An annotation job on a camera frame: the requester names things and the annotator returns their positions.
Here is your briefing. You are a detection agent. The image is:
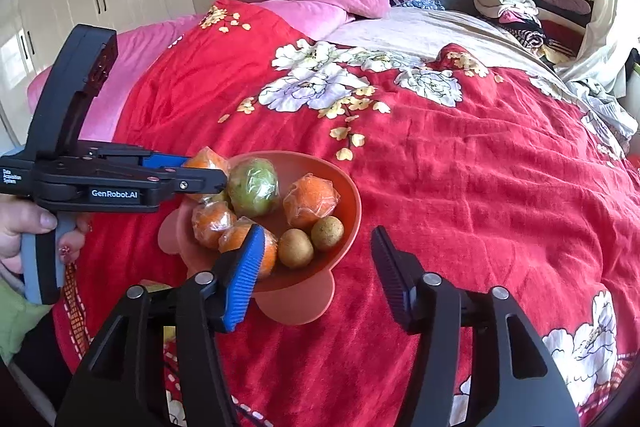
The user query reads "pink fruit bowl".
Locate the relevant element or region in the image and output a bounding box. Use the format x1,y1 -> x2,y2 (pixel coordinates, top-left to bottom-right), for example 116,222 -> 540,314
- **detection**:
156,149 -> 364,327

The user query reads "beige bed sheet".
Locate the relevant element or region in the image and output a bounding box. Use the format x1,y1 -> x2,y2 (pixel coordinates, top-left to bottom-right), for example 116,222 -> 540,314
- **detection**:
326,8 -> 558,80

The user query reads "orange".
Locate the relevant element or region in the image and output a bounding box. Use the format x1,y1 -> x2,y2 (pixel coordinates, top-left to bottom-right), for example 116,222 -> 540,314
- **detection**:
217,215 -> 279,281
182,146 -> 230,204
282,173 -> 341,230
191,202 -> 236,249

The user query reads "cream curtain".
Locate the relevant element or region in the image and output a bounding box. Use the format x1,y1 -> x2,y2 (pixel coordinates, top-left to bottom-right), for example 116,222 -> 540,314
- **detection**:
558,0 -> 639,98

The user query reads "red floral bedspread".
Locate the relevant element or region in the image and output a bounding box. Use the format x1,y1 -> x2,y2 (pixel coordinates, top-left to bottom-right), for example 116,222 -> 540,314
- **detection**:
52,0 -> 640,427

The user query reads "pink blanket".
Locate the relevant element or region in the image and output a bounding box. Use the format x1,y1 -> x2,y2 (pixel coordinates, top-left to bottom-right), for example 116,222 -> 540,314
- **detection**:
27,0 -> 352,143

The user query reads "person's left hand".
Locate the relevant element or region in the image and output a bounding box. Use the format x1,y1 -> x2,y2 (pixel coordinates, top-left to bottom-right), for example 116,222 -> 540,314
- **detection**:
0,192 -> 92,275

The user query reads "pile of folded clothes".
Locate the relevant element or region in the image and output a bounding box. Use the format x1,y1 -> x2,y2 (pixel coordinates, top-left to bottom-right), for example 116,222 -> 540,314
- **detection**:
473,0 -> 593,66

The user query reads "small brown longan fruit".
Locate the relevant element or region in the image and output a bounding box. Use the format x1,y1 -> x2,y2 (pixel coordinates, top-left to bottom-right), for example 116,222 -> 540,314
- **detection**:
310,216 -> 344,251

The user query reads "wrapped green fruit in bowl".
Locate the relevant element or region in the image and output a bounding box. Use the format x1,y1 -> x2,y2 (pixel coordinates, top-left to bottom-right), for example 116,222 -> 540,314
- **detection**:
227,157 -> 280,218

